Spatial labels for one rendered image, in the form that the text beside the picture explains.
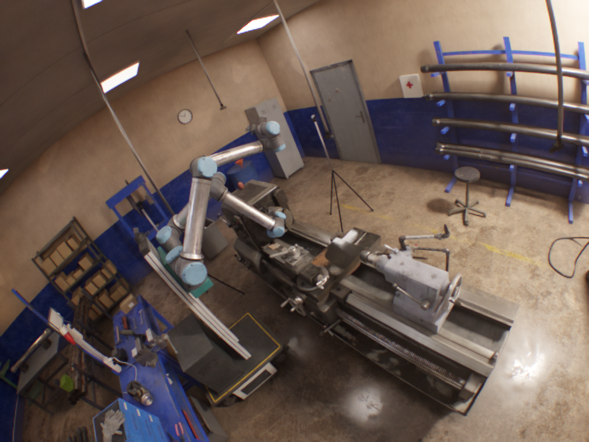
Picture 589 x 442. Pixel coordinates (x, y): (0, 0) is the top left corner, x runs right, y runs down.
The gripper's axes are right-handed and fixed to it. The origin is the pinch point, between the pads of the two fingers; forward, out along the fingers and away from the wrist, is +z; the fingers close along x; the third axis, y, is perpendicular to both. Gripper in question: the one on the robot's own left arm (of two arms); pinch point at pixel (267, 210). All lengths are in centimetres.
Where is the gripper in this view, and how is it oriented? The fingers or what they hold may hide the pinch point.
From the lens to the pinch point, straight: 236.1
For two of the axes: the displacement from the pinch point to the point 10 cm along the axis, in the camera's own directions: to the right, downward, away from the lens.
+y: 5.8, 5.7, 5.8
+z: -2.0, -6.0, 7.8
